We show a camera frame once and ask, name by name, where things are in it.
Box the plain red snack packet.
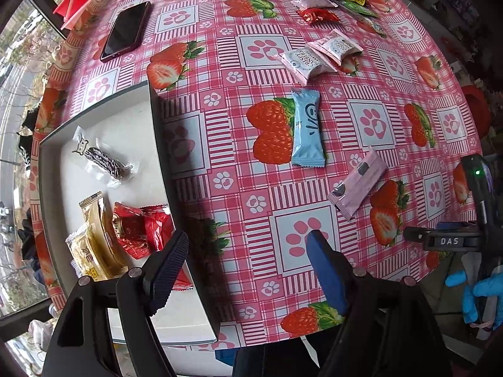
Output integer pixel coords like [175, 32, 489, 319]
[141, 204, 176, 253]

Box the long pink snack packet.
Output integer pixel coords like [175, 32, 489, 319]
[291, 0, 339, 9]

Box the green snack packet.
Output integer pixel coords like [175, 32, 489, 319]
[342, 0, 380, 18]

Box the floral print snack packet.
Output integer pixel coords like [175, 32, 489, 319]
[362, 16, 388, 38]

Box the golden brown snack packet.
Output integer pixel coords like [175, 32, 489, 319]
[79, 191, 129, 279]

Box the white pink cookie packet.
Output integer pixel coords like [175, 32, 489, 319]
[281, 45, 339, 86]
[307, 29, 363, 67]

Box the red snack packet with figure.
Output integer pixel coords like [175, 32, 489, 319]
[113, 202, 151, 260]

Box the red plastic bin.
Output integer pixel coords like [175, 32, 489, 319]
[54, 0, 111, 31]

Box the pale yellow snack packet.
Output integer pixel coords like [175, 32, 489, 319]
[66, 224, 99, 280]

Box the clear packet with dark snack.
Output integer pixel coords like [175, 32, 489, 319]
[73, 126, 140, 183]

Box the black smartphone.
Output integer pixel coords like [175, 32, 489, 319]
[100, 1, 152, 63]

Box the red stool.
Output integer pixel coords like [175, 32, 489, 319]
[462, 85, 492, 138]

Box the person's right hand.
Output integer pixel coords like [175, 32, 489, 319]
[446, 271, 503, 325]

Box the light blue snack packet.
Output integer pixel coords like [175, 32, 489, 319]
[291, 88, 326, 167]

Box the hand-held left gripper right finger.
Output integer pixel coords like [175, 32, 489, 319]
[306, 230, 449, 377]

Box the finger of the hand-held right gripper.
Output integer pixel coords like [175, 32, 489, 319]
[403, 222, 483, 251]

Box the white tray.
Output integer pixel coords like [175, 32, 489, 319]
[38, 80, 218, 344]

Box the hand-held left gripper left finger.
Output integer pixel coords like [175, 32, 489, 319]
[42, 230, 190, 377]

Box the red foil snack packet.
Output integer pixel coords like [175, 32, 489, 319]
[299, 7, 340, 27]

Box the pink packet with black window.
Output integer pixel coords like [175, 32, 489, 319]
[327, 149, 388, 221]

